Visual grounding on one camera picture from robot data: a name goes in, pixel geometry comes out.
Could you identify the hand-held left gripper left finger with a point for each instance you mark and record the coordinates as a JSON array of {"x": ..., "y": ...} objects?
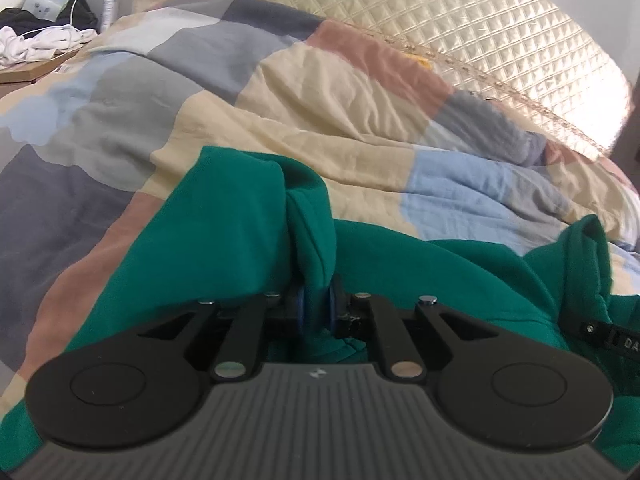
[{"x": 299, "y": 310}]

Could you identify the green hoodie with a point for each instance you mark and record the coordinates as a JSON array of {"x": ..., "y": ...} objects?
[{"x": 225, "y": 240}]

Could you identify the wooden nightstand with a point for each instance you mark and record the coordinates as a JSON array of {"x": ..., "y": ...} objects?
[{"x": 25, "y": 74}]

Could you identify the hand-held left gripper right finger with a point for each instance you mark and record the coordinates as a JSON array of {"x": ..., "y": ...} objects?
[{"x": 334, "y": 310}]

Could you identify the black cloth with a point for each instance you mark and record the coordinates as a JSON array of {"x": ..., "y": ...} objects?
[{"x": 15, "y": 20}]

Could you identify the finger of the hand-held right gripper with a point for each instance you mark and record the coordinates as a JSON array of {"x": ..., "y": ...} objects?
[{"x": 590, "y": 330}]

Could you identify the cream quilted headboard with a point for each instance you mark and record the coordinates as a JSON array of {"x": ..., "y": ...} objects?
[{"x": 450, "y": 20}]

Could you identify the checkered quilt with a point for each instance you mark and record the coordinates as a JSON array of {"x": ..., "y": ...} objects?
[{"x": 300, "y": 110}]

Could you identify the white spray bottle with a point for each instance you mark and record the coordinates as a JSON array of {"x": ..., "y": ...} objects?
[{"x": 110, "y": 2}]

